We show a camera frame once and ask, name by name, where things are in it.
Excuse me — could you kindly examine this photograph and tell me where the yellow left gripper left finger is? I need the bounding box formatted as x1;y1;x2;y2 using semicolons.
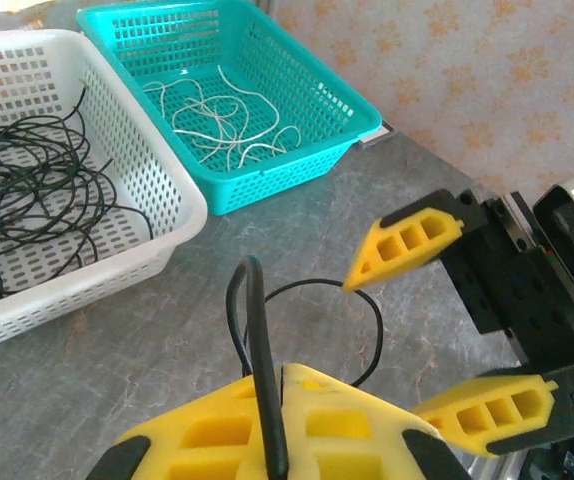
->
86;374;288;480

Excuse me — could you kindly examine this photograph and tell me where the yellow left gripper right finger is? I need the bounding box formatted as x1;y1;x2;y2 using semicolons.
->
279;363;471;480

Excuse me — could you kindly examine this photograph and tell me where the thin black cable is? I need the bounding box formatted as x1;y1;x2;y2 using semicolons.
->
225;254;384;476

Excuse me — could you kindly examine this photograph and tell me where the small white red card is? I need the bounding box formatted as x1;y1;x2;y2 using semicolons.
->
359;124;396;146

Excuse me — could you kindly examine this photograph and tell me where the teal plastic basket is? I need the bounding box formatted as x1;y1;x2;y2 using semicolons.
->
75;0;384;217

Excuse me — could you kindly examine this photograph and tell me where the white plastic basket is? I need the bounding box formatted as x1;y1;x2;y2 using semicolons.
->
0;28;209;357

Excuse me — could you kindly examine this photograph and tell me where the black cable bundle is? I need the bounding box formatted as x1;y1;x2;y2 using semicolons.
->
0;82;154;311

